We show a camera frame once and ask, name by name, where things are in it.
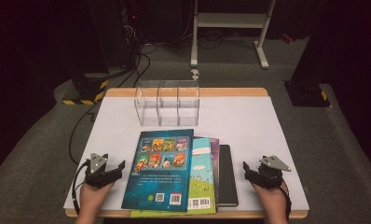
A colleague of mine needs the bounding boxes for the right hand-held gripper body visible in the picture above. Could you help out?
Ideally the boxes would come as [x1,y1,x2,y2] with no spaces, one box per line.
[252,155,292,189]

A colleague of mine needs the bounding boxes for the dark equipment rack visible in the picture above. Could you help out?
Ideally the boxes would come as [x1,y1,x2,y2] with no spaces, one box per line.
[119,0,141,69]

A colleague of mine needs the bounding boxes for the clear acrylic book rack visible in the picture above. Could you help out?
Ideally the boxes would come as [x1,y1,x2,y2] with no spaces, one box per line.
[134,79,200,127]

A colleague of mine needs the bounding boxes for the black floor cable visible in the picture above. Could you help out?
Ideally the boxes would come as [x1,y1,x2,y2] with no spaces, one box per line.
[68,101,101,166]

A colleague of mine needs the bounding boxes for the black cables under stand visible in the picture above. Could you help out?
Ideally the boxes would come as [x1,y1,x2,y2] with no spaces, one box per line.
[180,29,259,50]

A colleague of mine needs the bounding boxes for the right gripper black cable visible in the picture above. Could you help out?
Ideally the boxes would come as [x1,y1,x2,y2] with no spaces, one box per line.
[280,179,293,220]

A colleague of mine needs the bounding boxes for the person's right hand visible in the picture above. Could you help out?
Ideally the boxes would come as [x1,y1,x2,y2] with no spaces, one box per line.
[252,182,289,220]

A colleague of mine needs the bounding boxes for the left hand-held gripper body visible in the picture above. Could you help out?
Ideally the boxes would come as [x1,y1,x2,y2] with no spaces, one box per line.
[84,152,117,189]

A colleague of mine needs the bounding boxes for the dark blue picture book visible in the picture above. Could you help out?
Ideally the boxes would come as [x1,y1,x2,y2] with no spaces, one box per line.
[121,129,195,214]

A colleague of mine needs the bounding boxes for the black yellow striped base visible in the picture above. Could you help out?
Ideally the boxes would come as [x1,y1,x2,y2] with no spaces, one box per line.
[284,81,332,108]
[62,73,109,106]

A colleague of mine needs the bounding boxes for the white metal stand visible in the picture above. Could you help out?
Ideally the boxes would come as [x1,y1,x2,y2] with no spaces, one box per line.
[190,0,276,70]

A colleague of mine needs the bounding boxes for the black notebook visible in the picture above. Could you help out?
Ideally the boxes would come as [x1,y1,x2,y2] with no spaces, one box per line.
[217,144,240,207]

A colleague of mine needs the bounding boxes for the purple magazine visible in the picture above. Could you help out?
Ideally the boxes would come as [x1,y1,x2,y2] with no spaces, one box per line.
[192,135,220,213]

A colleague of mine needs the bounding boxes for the person's left hand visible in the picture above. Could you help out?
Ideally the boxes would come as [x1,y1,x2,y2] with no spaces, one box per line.
[79,181,115,219]

